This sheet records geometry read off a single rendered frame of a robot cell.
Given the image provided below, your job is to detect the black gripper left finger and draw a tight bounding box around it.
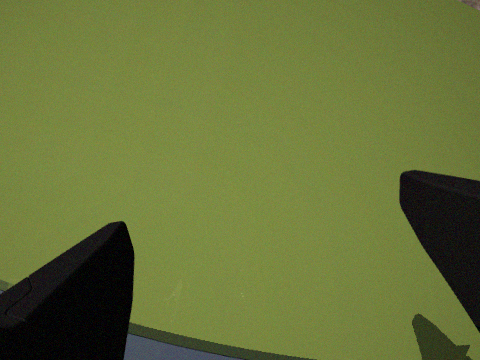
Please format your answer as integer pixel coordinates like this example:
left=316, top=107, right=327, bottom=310
left=0, top=221, right=135, bottom=360

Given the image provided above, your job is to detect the clear low corner wall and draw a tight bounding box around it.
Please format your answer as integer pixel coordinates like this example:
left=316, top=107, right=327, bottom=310
left=0, top=280, right=309, bottom=360

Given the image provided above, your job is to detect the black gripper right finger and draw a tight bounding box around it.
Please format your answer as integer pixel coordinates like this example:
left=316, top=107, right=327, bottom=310
left=399, top=169, right=480, bottom=333

